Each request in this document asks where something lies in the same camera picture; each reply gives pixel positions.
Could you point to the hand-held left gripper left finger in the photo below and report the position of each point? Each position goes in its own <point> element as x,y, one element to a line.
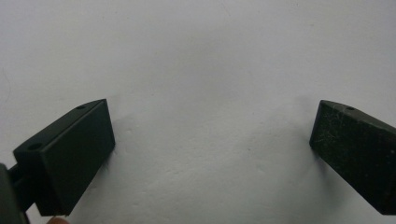
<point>71,158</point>

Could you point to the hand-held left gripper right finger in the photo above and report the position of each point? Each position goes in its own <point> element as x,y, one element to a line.
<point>355,146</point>

